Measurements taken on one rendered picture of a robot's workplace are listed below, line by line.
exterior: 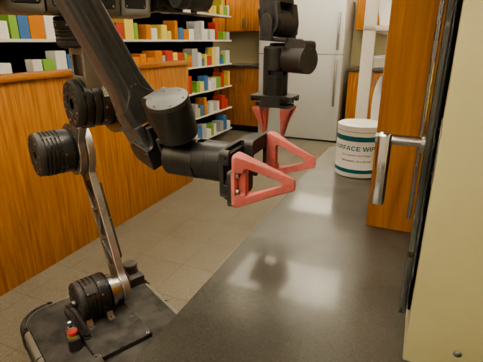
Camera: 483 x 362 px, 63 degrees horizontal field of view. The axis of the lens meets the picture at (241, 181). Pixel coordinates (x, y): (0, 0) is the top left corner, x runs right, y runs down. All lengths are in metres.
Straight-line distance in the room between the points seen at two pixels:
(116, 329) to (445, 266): 1.39
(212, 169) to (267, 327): 0.23
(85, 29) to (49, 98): 1.96
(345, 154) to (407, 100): 0.39
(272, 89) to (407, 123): 0.30
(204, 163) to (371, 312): 0.32
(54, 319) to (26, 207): 0.87
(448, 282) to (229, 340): 0.27
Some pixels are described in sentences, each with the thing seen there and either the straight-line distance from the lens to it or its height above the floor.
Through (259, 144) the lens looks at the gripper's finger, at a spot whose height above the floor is 1.17.
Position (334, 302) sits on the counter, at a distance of 0.63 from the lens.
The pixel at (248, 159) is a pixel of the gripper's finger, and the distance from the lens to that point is 0.47.
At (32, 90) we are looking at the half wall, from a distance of 2.49.
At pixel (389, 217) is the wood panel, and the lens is 0.87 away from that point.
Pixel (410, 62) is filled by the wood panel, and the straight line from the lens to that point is 0.80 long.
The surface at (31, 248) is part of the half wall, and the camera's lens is 2.62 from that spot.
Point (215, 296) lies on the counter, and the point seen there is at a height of 0.94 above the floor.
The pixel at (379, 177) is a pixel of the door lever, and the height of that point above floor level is 1.15.
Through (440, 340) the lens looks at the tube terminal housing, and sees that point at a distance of 0.54.
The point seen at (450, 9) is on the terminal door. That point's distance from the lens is 0.44.
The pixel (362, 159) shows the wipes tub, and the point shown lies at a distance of 1.15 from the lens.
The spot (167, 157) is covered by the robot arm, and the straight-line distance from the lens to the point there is 0.57.
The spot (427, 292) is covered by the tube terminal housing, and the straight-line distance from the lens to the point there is 0.51.
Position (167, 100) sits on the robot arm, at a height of 1.24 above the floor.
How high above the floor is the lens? 1.31
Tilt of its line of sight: 20 degrees down
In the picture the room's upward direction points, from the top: straight up
